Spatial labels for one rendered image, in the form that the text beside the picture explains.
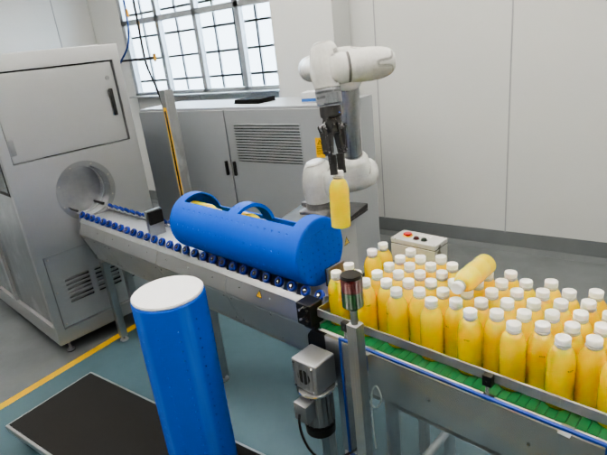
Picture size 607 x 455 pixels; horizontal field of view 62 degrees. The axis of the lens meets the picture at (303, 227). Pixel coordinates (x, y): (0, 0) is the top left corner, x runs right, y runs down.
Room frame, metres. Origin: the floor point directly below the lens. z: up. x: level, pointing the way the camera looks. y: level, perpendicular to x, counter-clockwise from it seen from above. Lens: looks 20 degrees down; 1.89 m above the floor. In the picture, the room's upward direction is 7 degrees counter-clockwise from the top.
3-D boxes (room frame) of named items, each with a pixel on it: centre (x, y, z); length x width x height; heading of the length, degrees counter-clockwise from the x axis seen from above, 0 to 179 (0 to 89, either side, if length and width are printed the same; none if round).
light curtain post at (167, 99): (3.09, 0.71, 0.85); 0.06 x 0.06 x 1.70; 45
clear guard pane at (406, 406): (1.16, -0.36, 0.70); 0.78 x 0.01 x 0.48; 45
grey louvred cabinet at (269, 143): (4.35, 0.39, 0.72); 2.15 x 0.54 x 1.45; 53
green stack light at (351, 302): (1.28, -0.12, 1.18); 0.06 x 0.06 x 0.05
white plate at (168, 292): (1.77, 0.55, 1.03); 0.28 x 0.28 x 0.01
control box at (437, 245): (1.86, -0.45, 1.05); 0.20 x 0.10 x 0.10; 45
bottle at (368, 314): (1.54, -0.19, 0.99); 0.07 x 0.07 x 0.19
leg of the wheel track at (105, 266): (3.20, 1.38, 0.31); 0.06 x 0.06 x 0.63; 45
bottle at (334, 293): (1.63, -0.10, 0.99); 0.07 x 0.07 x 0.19
